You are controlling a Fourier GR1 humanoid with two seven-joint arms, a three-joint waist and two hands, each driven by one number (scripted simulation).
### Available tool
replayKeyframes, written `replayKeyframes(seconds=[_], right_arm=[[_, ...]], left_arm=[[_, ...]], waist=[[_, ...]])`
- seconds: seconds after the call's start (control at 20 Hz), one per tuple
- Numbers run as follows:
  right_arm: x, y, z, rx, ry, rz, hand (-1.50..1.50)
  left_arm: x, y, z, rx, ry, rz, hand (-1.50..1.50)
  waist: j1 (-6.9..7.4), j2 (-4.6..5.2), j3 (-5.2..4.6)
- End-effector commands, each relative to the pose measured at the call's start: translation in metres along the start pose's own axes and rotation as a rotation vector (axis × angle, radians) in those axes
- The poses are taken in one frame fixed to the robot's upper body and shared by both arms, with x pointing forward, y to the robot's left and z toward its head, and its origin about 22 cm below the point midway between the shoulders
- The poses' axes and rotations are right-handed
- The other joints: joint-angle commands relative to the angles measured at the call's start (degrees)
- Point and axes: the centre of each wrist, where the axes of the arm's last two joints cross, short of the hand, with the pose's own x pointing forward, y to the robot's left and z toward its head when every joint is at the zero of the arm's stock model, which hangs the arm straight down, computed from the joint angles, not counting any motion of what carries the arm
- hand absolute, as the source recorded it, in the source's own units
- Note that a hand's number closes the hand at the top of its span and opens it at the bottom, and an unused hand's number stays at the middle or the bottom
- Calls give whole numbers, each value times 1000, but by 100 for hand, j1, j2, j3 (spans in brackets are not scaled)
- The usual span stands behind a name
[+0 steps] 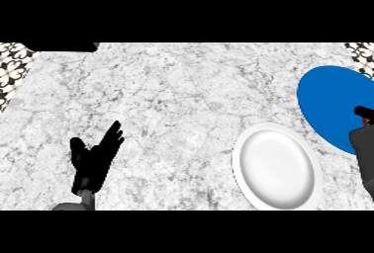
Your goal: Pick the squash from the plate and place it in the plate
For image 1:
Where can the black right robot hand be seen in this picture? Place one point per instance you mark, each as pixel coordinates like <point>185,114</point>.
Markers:
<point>366,112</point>

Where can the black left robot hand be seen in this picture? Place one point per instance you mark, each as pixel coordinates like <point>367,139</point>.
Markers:
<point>92,161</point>

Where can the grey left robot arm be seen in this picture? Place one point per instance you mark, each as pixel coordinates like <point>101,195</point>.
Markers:
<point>86,201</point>

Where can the blue plate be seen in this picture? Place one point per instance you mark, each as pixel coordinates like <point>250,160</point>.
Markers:
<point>332,99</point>

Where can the white plate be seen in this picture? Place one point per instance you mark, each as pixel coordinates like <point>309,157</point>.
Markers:
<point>277,166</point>

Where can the black appliance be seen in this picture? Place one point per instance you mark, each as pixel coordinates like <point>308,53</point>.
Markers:
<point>63,46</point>

